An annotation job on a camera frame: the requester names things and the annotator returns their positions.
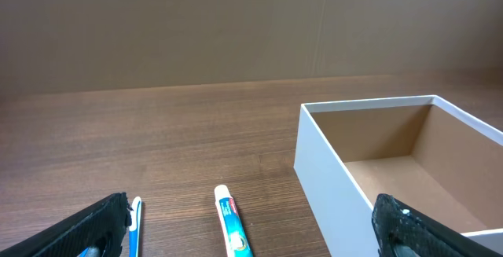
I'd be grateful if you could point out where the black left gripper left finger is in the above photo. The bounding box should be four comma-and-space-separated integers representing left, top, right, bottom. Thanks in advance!
1, 193, 131, 257

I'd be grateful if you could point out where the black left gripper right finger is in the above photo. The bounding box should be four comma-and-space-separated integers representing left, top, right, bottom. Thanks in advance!
372, 193, 502, 257

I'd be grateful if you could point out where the blue white toothbrush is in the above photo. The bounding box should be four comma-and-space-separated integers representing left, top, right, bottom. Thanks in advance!
129, 196, 142, 257

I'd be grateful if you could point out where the teal toothpaste tube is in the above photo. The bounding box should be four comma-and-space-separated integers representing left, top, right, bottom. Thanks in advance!
214, 185, 253, 257

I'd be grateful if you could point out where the white cardboard box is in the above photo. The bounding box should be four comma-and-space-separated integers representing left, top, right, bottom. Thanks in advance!
293, 95, 502, 256

